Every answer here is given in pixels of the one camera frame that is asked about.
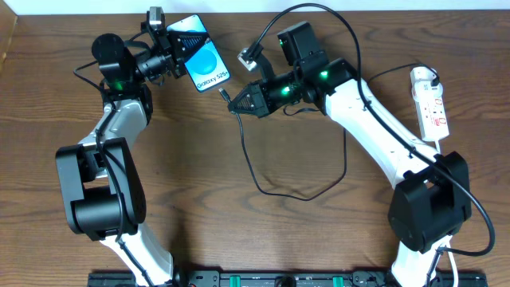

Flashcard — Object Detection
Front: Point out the black USB charging cable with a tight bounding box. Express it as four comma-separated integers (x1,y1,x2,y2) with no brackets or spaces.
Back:
218,63,441,202

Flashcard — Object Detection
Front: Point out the blue Galaxy smartphone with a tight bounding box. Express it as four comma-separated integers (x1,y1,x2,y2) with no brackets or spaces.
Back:
167,14,230,92

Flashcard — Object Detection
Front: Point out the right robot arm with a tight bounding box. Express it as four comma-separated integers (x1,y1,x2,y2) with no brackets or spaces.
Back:
228,22,472,286

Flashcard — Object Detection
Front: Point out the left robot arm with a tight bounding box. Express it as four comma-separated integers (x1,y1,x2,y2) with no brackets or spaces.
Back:
55,20,210,286

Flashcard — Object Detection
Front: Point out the white USB charger plug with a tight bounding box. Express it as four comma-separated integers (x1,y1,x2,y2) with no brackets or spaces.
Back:
410,65,440,87

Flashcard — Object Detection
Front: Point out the white power strip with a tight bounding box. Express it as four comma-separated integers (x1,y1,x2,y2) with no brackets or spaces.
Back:
412,83,449,142

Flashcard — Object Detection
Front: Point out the brown cardboard panel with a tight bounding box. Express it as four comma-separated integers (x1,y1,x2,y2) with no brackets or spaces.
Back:
0,0,18,70

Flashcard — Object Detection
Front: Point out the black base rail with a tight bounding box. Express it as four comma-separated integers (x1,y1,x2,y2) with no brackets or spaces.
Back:
86,270,488,287

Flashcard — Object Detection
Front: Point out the white power strip cord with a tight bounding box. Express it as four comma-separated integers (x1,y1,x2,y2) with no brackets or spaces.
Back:
433,140,460,287

